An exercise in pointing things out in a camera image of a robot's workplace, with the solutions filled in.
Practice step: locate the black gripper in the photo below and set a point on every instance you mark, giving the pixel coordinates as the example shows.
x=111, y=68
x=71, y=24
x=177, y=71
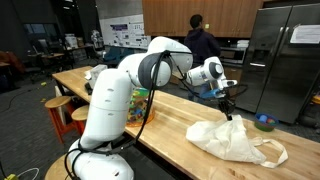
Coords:
x=226, y=105

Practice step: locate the white cloth tote bag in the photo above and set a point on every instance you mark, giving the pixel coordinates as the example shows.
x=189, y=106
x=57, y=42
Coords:
x=230, y=143

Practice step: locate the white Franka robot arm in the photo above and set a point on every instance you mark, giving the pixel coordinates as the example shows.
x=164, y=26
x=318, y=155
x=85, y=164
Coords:
x=110, y=110

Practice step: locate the wooden base cabinet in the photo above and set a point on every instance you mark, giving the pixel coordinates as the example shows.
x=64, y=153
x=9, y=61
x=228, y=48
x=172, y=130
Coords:
x=235, y=81

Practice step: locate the blue ball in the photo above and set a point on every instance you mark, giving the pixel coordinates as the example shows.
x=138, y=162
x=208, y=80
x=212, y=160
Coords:
x=263, y=118

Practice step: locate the green bowl blue rim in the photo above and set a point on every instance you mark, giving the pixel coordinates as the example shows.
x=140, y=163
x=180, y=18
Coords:
x=265, y=126

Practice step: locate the red ball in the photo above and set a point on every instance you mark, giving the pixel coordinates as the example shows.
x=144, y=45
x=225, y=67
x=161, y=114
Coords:
x=272, y=121

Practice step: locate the silver microwave oven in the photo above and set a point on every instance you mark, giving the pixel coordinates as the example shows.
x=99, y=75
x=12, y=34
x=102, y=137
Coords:
x=235, y=55

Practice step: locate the stainless steel refrigerator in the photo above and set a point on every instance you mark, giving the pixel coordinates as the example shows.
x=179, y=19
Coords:
x=280, y=66

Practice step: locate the stack of white containers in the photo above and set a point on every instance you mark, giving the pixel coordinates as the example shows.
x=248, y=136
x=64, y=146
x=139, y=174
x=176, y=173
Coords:
x=243, y=43

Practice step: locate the person in dark hoodie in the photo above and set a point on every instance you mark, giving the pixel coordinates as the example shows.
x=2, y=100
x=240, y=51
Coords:
x=201, y=45

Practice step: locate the yellow plastic item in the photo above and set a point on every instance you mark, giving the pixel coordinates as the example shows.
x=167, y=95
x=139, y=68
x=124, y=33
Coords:
x=316, y=99

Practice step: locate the green sticky note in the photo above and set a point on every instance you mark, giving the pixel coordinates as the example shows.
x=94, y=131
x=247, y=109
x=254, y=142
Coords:
x=207, y=26

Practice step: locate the clear tub of toy blocks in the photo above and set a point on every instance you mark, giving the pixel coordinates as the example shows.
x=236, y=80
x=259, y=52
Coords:
x=136, y=110

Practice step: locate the white paper on refrigerator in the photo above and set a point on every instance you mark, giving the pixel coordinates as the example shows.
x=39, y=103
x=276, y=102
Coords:
x=306, y=34

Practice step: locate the small black device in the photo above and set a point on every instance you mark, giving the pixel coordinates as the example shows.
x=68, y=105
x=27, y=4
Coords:
x=88, y=89

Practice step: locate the wooden stool orange legs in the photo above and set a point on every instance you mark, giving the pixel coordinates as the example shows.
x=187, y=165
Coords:
x=80, y=113
x=58, y=101

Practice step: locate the round wooden stool seat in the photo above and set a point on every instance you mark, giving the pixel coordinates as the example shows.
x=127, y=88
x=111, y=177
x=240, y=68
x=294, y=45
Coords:
x=55, y=171

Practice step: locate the office desk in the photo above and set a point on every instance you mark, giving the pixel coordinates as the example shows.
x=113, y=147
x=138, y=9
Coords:
x=50, y=56

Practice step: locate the yellow plug box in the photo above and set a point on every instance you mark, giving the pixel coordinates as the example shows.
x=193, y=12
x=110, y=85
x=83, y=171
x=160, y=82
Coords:
x=10, y=177

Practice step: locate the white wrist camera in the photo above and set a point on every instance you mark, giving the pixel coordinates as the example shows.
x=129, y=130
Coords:
x=230, y=83

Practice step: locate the wooden wall cabinets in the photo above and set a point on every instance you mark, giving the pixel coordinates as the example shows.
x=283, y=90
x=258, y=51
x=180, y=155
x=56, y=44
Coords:
x=163, y=16

